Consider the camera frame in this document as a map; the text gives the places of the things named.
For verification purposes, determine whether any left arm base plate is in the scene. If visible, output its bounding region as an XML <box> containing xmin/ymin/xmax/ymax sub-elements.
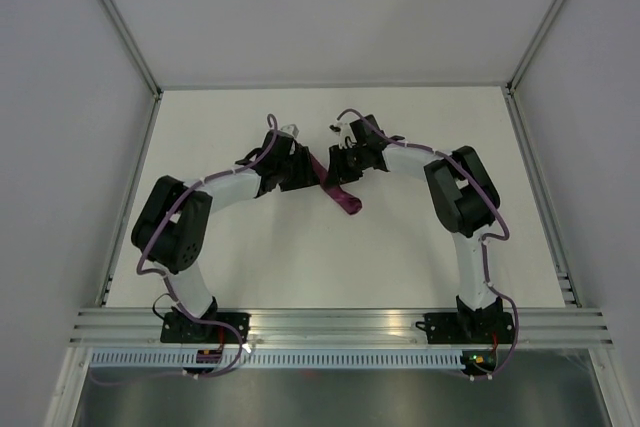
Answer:
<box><xmin>160</xmin><ymin>311</ymin><xmax>250</xmax><ymax>345</ymax></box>

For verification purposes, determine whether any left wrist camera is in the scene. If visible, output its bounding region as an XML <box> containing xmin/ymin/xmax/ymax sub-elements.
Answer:
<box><xmin>279</xmin><ymin>124</ymin><xmax>299</xmax><ymax>139</ymax></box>

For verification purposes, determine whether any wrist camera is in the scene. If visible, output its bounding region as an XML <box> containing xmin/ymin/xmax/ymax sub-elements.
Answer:
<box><xmin>329</xmin><ymin>122</ymin><xmax>356</xmax><ymax>149</ymax></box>
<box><xmin>279</xmin><ymin>124</ymin><xmax>299</xmax><ymax>139</ymax></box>

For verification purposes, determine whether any purple cable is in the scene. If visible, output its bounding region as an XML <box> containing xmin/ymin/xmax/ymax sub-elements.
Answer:
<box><xmin>89</xmin><ymin>113</ymin><xmax>281</xmax><ymax>388</ymax></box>
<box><xmin>337</xmin><ymin>107</ymin><xmax>519</xmax><ymax>383</ymax></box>

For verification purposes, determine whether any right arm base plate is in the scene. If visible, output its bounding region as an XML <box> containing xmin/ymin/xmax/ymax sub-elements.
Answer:
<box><xmin>416</xmin><ymin>312</ymin><xmax>516</xmax><ymax>346</ymax></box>

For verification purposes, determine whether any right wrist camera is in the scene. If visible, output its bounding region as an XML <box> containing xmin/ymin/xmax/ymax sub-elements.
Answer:
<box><xmin>329</xmin><ymin>122</ymin><xmax>356</xmax><ymax>149</ymax></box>

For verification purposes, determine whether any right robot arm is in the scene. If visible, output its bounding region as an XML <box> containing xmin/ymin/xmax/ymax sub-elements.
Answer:
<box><xmin>327</xmin><ymin>110</ymin><xmax>512</xmax><ymax>345</ymax></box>

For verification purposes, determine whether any left aluminium frame post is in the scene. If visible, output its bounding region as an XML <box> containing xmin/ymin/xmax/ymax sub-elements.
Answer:
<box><xmin>97</xmin><ymin>0</ymin><xmax>162</xmax><ymax>100</ymax></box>

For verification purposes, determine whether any right aluminium frame post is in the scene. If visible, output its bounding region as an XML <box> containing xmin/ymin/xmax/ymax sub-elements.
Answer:
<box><xmin>504</xmin><ymin>0</ymin><xmax>568</xmax><ymax>97</ymax></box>

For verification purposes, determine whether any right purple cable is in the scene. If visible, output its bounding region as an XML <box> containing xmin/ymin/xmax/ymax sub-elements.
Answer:
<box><xmin>337</xmin><ymin>107</ymin><xmax>519</xmax><ymax>383</ymax></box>

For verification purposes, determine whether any white slotted cable duct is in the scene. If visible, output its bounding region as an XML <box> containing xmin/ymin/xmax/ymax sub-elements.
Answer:
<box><xmin>90</xmin><ymin>348</ymin><xmax>463</xmax><ymax>370</ymax></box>

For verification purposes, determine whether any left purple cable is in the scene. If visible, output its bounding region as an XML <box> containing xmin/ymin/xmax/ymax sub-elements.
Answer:
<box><xmin>89</xmin><ymin>113</ymin><xmax>281</xmax><ymax>388</ymax></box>

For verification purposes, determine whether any aluminium frame post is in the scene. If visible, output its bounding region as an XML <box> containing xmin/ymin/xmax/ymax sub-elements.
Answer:
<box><xmin>97</xmin><ymin>0</ymin><xmax>162</xmax><ymax>100</ymax></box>
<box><xmin>504</xmin><ymin>0</ymin><xmax>568</xmax><ymax>97</ymax></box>

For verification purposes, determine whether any purple cloth napkin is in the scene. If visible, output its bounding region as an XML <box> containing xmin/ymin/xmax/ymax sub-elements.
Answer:
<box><xmin>310</xmin><ymin>155</ymin><xmax>362</xmax><ymax>216</ymax></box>

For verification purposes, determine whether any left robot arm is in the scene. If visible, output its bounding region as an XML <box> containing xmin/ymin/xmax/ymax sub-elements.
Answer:
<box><xmin>131</xmin><ymin>124</ymin><xmax>318</xmax><ymax>343</ymax></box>

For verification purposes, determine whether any aluminium front rail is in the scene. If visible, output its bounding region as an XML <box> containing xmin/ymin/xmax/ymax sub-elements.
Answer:
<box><xmin>69</xmin><ymin>308</ymin><xmax>613</xmax><ymax>349</ymax></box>

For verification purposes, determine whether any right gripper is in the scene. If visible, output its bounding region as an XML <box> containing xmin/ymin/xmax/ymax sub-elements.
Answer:
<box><xmin>325</xmin><ymin>144</ymin><xmax>367</xmax><ymax>189</ymax></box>

